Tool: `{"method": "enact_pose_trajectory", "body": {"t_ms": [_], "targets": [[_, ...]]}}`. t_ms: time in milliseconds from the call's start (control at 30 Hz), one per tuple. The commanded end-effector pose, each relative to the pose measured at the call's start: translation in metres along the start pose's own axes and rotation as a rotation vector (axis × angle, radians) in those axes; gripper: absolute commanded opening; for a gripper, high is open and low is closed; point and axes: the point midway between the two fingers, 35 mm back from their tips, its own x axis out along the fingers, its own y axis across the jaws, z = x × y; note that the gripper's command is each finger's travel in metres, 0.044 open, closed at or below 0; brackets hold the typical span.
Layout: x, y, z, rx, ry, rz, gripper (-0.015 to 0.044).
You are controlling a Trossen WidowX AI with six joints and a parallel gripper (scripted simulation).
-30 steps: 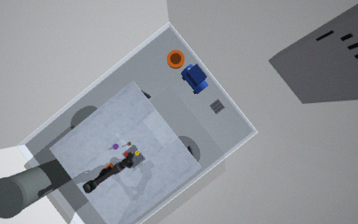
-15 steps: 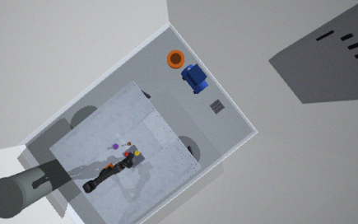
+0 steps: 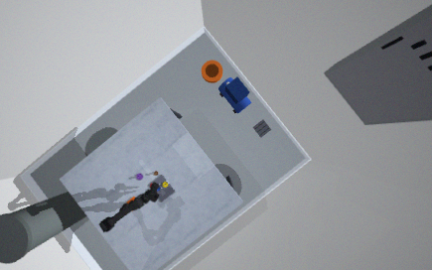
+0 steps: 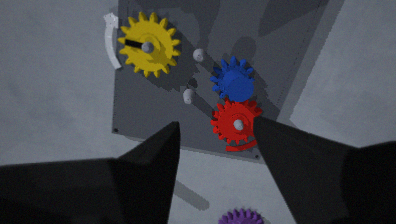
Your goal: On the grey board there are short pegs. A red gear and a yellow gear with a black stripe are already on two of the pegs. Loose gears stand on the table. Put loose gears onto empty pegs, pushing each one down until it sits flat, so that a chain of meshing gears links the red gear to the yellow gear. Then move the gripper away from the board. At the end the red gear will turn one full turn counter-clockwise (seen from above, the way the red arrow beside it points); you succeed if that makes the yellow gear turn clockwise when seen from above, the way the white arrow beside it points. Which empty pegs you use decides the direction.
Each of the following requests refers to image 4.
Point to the white curved arrow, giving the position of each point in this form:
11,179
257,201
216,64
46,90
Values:
112,22

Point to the red gear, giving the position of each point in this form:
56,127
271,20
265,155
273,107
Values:
231,112

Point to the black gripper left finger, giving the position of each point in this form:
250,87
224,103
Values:
135,188

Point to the blue gear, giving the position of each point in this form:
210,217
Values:
233,80

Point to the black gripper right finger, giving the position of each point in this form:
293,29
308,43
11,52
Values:
324,181

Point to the yellow gear with black stripe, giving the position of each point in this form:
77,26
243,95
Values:
156,33

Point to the grey board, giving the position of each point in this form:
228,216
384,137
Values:
271,35

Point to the purple gear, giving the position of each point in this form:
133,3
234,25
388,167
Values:
241,218

